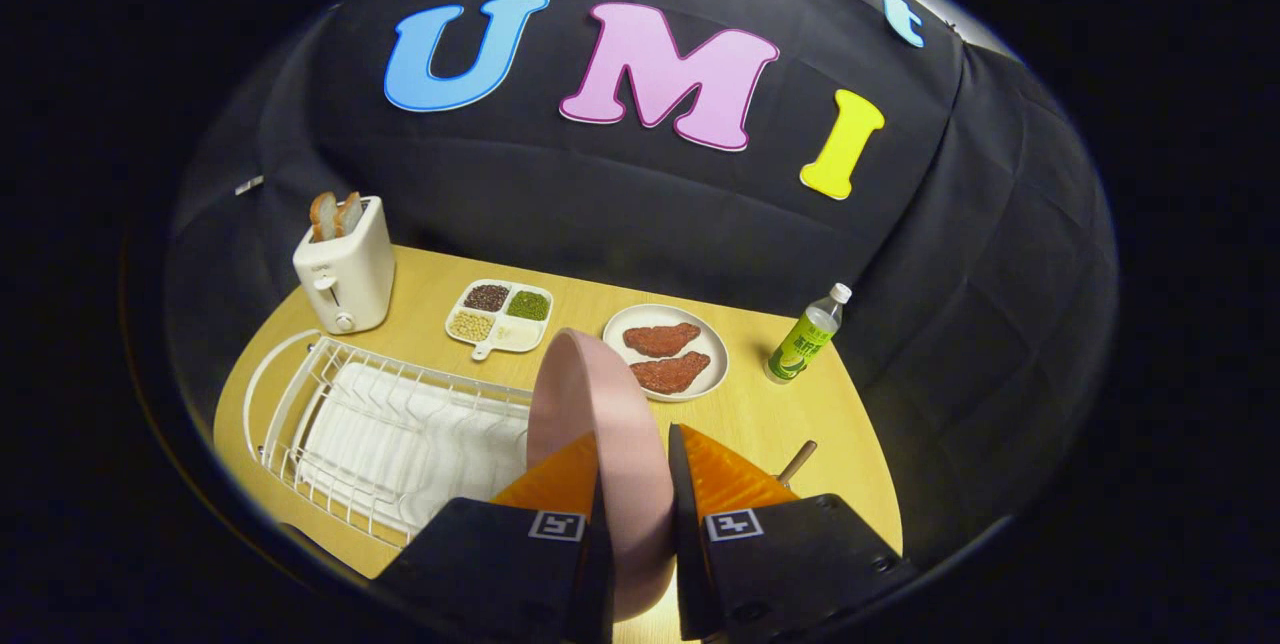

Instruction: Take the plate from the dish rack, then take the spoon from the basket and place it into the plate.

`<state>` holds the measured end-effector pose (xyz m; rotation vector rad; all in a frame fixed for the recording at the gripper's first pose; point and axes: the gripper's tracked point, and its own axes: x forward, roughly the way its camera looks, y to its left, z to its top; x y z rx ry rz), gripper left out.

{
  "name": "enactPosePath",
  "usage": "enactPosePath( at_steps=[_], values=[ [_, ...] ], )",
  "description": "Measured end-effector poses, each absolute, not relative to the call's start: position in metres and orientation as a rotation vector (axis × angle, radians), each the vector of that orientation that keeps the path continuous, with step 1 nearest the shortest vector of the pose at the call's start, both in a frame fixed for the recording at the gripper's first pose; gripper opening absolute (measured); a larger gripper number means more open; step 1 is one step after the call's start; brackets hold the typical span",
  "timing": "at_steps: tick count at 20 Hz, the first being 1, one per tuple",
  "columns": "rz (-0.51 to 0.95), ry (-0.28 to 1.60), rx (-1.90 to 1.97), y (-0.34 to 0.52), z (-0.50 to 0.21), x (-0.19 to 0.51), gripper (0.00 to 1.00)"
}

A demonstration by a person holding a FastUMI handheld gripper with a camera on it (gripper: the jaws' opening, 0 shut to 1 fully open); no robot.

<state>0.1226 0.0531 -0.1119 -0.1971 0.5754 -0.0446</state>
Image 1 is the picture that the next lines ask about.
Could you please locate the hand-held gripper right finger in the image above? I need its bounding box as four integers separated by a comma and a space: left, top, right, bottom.
668, 422, 916, 643

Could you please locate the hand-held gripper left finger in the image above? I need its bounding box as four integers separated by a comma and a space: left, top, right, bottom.
385, 429, 616, 644

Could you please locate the wooden handle metal spoon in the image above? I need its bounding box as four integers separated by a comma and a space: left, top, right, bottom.
777, 440, 818, 487

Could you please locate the white dish rack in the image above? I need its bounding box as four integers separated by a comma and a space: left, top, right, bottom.
243, 329, 533, 550

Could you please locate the pink plate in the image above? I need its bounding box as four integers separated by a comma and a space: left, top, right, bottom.
527, 327, 677, 623

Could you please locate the white plate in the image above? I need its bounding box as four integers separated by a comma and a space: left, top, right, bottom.
602, 303, 730, 403

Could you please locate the brown meat piece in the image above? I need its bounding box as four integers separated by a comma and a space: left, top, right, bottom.
630, 351, 712, 395
622, 322, 702, 358

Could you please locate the green label drink bottle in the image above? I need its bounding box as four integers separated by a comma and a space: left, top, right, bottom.
765, 283, 853, 384

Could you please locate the white divided bean tray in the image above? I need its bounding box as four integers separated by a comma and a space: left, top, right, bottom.
445, 279, 554, 362

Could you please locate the white toaster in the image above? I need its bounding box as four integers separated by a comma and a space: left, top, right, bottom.
292, 196, 396, 335

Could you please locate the black backdrop cloth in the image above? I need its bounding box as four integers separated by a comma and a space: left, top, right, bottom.
165, 0, 1119, 565

